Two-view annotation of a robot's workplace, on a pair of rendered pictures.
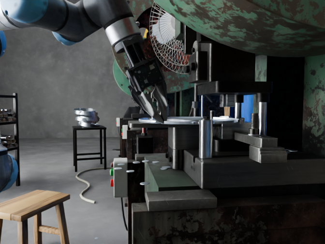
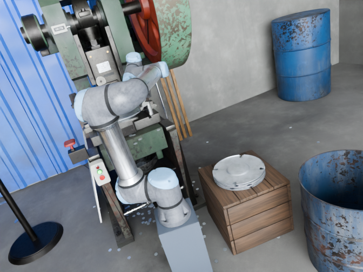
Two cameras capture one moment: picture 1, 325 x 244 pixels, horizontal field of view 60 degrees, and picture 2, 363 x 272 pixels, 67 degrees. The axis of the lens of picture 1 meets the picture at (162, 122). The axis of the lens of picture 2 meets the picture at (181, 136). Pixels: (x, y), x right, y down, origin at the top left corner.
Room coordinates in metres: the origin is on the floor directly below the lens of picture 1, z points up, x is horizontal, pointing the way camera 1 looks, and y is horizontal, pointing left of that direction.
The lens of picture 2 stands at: (0.74, 1.57, 1.27)
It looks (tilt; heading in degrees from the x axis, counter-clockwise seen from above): 25 degrees down; 262
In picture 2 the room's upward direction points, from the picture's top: 15 degrees counter-clockwise
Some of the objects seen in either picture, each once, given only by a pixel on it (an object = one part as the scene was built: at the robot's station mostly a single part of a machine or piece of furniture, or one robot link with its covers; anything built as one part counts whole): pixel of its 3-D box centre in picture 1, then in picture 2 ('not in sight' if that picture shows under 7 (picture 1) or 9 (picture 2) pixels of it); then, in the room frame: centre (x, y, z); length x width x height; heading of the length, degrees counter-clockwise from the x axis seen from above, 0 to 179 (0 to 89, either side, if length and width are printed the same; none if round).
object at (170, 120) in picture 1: (188, 119); (120, 112); (0.82, -0.08, 0.78); 0.29 x 0.29 x 0.01
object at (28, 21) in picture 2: not in sight; (42, 35); (1.09, -0.18, 1.31); 0.22 x 0.12 x 0.22; 98
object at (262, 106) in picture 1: (262, 113); not in sight; (0.77, -0.27, 0.81); 0.02 x 0.02 x 0.14
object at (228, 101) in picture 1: (226, 100); not in sight; (0.84, -0.19, 0.84); 0.05 x 0.03 x 0.04; 8
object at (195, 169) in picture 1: (228, 155); (122, 122); (0.84, -0.20, 0.68); 0.45 x 0.30 x 0.06; 8
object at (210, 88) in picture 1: (231, 93); not in sight; (0.84, -0.21, 0.86); 0.20 x 0.16 x 0.05; 8
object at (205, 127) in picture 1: (205, 137); (148, 107); (0.65, -0.10, 0.75); 0.03 x 0.03 x 0.10; 8
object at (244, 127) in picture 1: (227, 128); not in sight; (0.84, -0.20, 0.76); 0.15 x 0.09 x 0.05; 8
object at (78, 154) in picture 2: (144, 157); (82, 161); (1.12, 0.07, 0.62); 0.10 x 0.06 x 0.20; 8
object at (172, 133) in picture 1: (171, 143); (126, 124); (0.82, -0.03, 0.72); 0.25 x 0.14 x 0.14; 98
